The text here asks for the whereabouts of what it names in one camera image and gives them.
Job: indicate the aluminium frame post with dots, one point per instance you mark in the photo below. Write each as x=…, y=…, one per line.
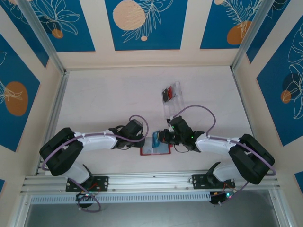
x=252, y=35
x=45, y=40

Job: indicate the black electronics board with LEDs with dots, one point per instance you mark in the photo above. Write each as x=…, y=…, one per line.
x=82, y=197
x=216, y=198

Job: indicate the aluminium side rail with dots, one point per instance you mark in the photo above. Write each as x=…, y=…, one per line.
x=58, y=104
x=247, y=118

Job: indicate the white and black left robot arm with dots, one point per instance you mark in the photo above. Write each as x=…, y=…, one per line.
x=99, y=143

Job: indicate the red leather card holder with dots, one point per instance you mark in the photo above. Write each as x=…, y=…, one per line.
x=151, y=150

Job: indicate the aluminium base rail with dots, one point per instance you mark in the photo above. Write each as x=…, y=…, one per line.
x=151, y=182

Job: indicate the blue credit card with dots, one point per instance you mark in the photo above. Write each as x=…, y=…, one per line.
x=156, y=138

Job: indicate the clear plastic card rack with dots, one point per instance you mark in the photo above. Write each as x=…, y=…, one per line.
x=176, y=104

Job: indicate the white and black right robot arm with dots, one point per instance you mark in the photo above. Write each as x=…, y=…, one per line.
x=217, y=146

